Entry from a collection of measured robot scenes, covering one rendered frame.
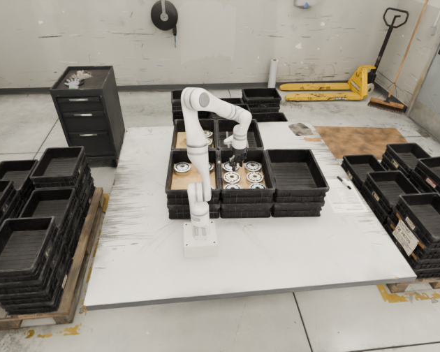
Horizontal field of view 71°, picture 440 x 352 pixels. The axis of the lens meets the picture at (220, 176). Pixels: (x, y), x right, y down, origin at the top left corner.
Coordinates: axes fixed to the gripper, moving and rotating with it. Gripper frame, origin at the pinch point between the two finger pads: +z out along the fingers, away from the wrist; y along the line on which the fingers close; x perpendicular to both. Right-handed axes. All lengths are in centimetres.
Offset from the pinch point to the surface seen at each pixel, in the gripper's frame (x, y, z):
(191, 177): 27.4, -9.1, 17.5
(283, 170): -10.0, 36.0, 17.6
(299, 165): -15, 48, 18
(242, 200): -9.5, -6.0, 15.5
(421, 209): -88, 105, 51
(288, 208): -28.8, 12.2, 21.9
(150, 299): -10, -73, 30
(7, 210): 126, -90, 52
